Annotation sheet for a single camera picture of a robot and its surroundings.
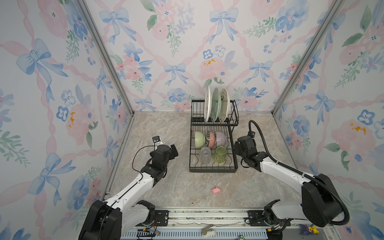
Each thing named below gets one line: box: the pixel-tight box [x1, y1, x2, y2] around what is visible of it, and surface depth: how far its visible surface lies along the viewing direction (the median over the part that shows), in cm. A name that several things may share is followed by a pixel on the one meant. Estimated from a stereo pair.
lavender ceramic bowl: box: [216, 131, 227, 147], surface depth 94 cm
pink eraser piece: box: [211, 187, 221, 194], surface depth 83 cm
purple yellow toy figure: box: [299, 224, 320, 236], surface depth 70 cm
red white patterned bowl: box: [205, 130, 216, 148], surface depth 94 cm
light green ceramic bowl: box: [194, 131, 206, 149], surface depth 94 cm
